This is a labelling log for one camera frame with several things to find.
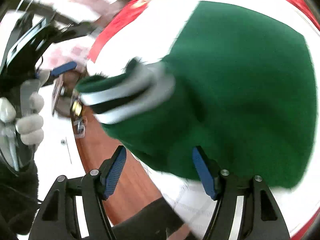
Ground red floral bed blanket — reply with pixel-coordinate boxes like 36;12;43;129
88;0;319;236

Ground person's black trousers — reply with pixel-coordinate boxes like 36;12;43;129
112;197;197;239

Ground green white varsity jacket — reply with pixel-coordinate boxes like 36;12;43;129
76;1;317;189

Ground white gloved left hand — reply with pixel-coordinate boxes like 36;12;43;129
1;92;44;146

